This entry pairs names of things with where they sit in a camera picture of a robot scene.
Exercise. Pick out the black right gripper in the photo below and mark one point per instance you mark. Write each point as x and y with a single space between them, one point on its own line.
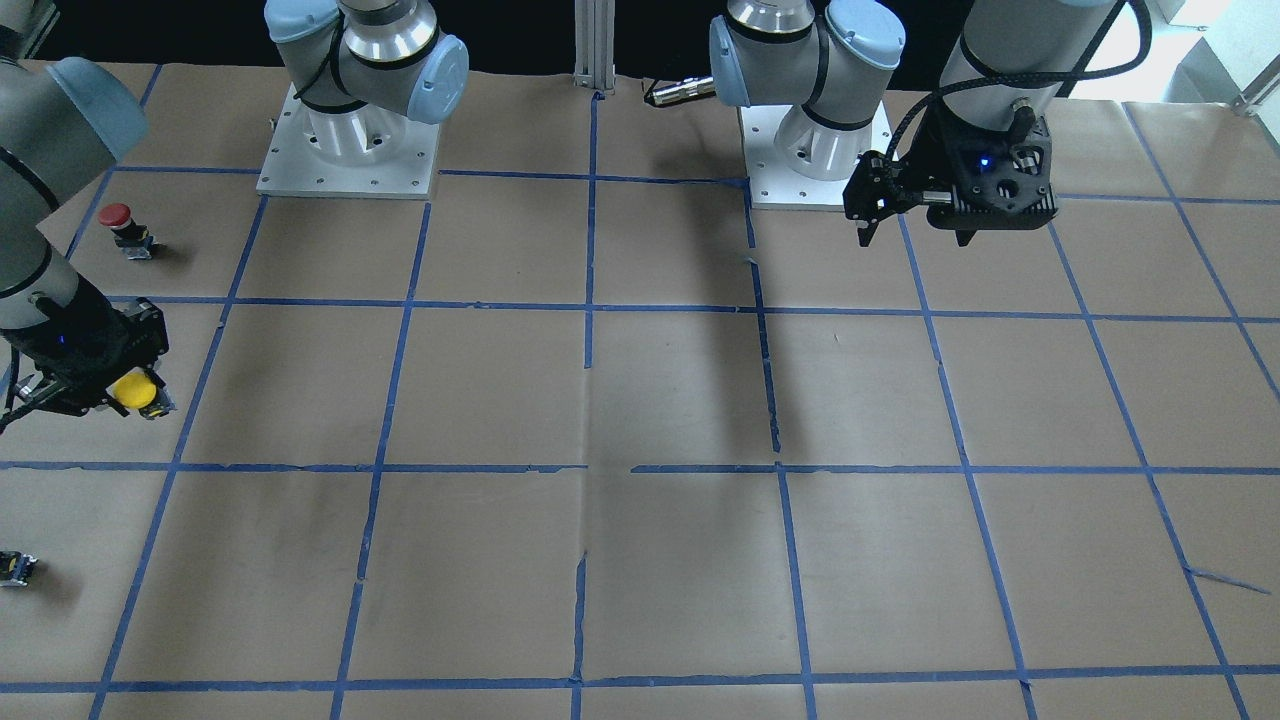
88 352

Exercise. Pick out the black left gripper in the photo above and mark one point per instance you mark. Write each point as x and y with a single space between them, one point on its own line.
934 163

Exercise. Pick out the yellow push button switch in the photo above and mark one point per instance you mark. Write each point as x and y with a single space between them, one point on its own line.
142 391

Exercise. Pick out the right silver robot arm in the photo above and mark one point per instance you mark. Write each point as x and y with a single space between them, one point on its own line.
372 82

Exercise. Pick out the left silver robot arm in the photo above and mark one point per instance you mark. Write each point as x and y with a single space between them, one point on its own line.
837 64

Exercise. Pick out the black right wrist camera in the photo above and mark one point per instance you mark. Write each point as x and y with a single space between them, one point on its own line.
49 394

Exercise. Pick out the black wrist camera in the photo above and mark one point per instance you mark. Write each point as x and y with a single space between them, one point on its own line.
993 179
49 394

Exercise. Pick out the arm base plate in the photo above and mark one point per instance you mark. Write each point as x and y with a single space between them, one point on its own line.
369 153
795 164

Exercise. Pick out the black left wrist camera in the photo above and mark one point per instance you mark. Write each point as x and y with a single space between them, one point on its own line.
993 179

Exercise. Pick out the red push button switch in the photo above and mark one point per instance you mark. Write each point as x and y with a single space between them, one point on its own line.
133 239

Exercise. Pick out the silver cable connector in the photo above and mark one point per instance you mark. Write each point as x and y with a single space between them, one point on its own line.
687 90

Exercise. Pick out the black switch contact block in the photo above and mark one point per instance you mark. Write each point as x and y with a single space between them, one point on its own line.
17 568

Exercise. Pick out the aluminium frame post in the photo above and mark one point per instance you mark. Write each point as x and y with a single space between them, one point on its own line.
594 24

